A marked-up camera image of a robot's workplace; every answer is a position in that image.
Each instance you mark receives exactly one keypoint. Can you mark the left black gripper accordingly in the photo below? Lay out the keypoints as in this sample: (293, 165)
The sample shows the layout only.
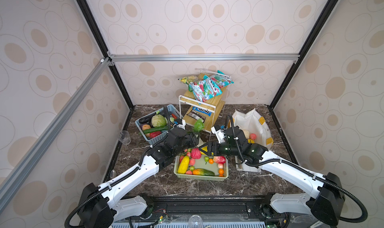
(192, 140)

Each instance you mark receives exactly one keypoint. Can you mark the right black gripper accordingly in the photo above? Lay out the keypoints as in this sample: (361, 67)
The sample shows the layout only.
(209, 147)

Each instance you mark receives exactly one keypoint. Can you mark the beige round melon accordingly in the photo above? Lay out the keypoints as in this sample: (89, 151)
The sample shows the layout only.
(246, 133)

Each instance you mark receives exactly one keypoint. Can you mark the green cucumber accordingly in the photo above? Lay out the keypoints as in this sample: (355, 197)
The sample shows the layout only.
(155, 129)

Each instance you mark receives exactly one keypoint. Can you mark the leafy green vegetable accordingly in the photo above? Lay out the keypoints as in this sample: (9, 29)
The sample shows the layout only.
(199, 126)

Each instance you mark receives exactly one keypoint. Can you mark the white grocery tote bag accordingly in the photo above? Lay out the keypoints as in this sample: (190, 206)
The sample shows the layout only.
(256, 124)

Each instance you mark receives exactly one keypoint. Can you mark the green plastic fruit basket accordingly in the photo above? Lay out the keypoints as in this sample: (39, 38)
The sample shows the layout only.
(201, 164)

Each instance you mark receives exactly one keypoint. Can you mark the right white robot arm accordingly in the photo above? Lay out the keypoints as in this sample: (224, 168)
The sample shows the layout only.
(323, 196)

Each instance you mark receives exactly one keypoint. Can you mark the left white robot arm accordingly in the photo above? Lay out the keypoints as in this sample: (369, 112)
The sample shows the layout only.
(129, 180)

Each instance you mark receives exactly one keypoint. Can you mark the yellow green snack bag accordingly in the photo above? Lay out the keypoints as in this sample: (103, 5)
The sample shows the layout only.
(188, 79)

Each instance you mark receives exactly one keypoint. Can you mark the teal pink snack bag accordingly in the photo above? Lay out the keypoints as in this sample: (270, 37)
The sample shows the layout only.
(221, 79)

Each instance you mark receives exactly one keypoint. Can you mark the small pink peach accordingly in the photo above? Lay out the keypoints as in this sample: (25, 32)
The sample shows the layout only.
(253, 136)

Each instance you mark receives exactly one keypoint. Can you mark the pink dragon fruit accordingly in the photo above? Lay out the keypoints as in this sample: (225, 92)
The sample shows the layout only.
(196, 154)

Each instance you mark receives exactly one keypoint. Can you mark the red pepper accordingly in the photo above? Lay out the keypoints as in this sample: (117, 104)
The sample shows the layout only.
(155, 134)

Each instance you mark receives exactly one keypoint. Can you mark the blue plastic vegetable basket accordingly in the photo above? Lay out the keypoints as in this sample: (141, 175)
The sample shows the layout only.
(171, 110)

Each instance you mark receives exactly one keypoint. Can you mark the green cabbage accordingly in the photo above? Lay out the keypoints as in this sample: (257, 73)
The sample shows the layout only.
(158, 121)

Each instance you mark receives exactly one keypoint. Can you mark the dark snack bar packet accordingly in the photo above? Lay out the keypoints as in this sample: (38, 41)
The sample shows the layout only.
(196, 115)

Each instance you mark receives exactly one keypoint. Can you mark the peach colored fruit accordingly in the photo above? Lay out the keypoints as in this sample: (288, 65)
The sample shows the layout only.
(146, 127)

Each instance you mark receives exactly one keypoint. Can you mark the dark eggplant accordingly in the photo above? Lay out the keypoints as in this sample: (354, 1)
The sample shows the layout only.
(145, 120)

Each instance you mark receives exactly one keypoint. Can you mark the green orange papaya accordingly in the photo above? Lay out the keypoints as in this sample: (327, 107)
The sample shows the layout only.
(203, 172)

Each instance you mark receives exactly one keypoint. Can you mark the blue snack packet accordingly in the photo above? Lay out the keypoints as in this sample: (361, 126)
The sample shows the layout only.
(202, 111)

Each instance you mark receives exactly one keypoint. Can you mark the clear plastic cup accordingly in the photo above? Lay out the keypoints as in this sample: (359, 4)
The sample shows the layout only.
(124, 138)

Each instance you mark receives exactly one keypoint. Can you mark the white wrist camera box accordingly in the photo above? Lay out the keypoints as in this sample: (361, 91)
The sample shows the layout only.
(219, 133)

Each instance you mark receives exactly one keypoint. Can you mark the white wire wooden shelf rack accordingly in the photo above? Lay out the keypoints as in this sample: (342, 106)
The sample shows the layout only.
(216, 105)

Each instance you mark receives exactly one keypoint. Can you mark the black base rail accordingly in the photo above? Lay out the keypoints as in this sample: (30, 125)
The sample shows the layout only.
(251, 207)

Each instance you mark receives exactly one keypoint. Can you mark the horizontal aluminium frame bar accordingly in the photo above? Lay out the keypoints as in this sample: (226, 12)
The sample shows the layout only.
(201, 57)

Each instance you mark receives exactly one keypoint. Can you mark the diagonal aluminium frame bar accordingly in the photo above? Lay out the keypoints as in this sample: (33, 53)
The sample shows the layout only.
(20, 173)

